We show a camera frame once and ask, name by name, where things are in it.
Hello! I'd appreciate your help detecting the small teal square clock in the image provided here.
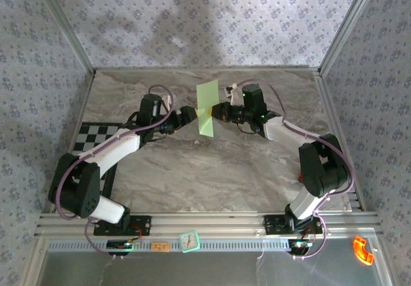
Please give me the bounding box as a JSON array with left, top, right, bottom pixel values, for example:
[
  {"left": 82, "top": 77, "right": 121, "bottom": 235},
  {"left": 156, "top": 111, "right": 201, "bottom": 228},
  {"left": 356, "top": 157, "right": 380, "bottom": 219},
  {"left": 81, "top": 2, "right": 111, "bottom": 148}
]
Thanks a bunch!
[{"left": 179, "top": 230, "right": 202, "bottom": 254}]

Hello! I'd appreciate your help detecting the black and white checkerboard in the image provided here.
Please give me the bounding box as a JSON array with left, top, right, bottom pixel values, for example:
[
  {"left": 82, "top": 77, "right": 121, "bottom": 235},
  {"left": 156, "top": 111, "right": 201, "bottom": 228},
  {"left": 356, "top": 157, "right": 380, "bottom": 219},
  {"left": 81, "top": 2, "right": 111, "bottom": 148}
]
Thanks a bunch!
[{"left": 72, "top": 122, "right": 125, "bottom": 200}]

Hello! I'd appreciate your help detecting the orange label tag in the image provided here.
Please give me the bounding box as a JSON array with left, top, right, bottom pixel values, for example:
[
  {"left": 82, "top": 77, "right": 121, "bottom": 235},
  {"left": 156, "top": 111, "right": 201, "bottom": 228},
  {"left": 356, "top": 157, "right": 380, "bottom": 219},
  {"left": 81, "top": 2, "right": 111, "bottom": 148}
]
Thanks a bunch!
[{"left": 150, "top": 241, "right": 170, "bottom": 253}]

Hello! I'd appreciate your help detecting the left small circuit board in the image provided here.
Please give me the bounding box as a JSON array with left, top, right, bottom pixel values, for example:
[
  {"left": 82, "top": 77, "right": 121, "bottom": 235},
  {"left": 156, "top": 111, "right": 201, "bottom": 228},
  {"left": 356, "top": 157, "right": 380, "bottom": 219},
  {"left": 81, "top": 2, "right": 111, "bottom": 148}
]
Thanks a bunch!
[{"left": 106, "top": 239, "right": 134, "bottom": 251}]

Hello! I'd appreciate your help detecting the small circuit board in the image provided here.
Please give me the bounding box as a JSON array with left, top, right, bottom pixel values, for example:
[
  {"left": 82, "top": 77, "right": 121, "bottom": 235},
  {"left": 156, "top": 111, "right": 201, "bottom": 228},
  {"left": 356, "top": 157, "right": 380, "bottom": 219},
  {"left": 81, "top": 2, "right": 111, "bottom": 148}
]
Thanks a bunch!
[
  {"left": 288, "top": 239, "right": 314, "bottom": 255},
  {"left": 106, "top": 239, "right": 134, "bottom": 251}
]

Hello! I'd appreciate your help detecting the right small circuit board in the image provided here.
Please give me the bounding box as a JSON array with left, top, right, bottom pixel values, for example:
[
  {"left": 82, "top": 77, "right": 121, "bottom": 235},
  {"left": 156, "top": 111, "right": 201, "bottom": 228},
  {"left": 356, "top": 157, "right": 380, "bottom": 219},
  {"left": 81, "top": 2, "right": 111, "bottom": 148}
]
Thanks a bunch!
[{"left": 288, "top": 239, "right": 314, "bottom": 255}]

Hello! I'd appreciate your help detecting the grey metal plate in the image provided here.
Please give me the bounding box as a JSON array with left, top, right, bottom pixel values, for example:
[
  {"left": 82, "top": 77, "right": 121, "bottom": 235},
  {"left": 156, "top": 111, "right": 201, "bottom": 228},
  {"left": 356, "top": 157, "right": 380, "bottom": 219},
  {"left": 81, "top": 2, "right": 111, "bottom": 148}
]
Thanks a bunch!
[{"left": 41, "top": 250, "right": 385, "bottom": 286}]

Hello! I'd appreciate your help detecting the orange curved plastic piece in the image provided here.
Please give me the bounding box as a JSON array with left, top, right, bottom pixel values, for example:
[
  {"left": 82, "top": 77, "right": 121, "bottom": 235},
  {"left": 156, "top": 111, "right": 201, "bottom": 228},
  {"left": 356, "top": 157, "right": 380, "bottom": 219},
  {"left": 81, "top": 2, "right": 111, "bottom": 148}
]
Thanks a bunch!
[{"left": 352, "top": 236, "right": 375, "bottom": 266}]

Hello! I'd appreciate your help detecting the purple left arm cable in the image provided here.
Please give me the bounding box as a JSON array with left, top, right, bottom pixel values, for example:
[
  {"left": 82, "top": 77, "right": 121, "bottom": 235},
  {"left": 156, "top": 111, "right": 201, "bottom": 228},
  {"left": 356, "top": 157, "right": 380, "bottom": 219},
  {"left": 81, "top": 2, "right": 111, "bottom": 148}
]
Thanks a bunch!
[{"left": 56, "top": 84, "right": 176, "bottom": 261}]

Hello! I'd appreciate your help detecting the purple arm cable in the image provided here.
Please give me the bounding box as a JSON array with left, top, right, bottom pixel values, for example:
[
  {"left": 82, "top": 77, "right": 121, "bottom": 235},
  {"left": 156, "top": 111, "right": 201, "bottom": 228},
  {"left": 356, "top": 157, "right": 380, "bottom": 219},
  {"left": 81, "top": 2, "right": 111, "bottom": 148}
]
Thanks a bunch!
[
  {"left": 56, "top": 84, "right": 176, "bottom": 261},
  {"left": 224, "top": 78, "right": 356, "bottom": 261}
]

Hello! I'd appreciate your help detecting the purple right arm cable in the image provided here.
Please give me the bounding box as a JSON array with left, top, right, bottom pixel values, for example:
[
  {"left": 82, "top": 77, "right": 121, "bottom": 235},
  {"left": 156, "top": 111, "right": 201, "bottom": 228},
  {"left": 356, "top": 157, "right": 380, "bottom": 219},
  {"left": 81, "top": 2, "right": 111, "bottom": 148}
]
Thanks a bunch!
[{"left": 224, "top": 78, "right": 356, "bottom": 261}]

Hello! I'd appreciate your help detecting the aluminium side rail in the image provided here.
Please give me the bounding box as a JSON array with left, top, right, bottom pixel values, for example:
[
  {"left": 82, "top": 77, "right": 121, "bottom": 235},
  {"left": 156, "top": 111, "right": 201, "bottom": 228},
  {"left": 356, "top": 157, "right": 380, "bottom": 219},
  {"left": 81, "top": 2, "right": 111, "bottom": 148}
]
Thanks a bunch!
[{"left": 313, "top": 73, "right": 367, "bottom": 212}]

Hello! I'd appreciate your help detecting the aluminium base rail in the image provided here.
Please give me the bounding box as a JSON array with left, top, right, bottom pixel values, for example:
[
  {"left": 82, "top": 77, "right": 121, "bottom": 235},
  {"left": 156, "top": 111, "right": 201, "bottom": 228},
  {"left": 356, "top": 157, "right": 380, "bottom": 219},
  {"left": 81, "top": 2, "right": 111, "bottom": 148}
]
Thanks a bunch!
[{"left": 34, "top": 211, "right": 383, "bottom": 237}]

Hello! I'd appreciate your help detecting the grey slotted cable duct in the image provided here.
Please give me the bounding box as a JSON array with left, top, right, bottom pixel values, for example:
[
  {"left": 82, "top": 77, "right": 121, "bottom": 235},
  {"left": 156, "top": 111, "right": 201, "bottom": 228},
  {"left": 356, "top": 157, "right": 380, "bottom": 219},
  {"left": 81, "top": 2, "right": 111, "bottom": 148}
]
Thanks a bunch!
[{"left": 47, "top": 238, "right": 292, "bottom": 253}]

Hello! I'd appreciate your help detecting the aluminium frame post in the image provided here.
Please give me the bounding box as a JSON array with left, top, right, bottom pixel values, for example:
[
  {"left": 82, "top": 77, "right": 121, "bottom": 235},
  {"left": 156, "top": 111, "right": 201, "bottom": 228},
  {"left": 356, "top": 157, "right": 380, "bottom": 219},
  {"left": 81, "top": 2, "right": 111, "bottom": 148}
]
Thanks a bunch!
[
  {"left": 317, "top": 0, "right": 385, "bottom": 76},
  {"left": 31, "top": 0, "right": 98, "bottom": 76}
]

